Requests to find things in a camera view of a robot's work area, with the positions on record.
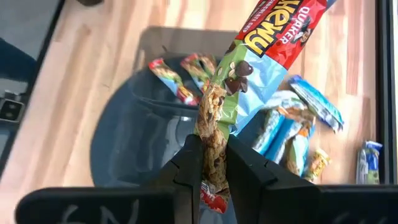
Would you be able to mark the round dark woven placemat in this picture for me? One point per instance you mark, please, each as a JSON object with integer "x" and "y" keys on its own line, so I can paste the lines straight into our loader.
{"x": 102, "y": 149}

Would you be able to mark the black rounded object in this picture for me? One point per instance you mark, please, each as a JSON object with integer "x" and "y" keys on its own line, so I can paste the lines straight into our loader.
{"x": 90, "y": 2}

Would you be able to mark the dark blue Chewy granola bar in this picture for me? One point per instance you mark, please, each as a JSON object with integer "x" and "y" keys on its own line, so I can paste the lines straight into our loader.
{"x": 370, "y": 161}

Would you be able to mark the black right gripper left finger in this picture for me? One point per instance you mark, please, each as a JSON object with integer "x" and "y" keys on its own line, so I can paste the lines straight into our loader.
{"x": 155, "y": 205}

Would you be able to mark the light blue granola bar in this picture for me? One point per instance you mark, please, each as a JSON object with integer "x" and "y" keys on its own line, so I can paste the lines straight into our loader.
{"x": 289, "y": 102}
{"x": 270, "y": 130}
{"x": 298, "y": 152}
{"x": 317, "y": 99}
{"x": 284, "y": 140}

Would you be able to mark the black socket box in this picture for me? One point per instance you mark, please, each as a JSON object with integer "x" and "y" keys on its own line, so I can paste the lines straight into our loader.
{"x": 11, "y": 109}

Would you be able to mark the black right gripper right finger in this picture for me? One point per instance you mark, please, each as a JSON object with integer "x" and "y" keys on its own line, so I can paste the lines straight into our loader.
{"x": 295, "y": 205}

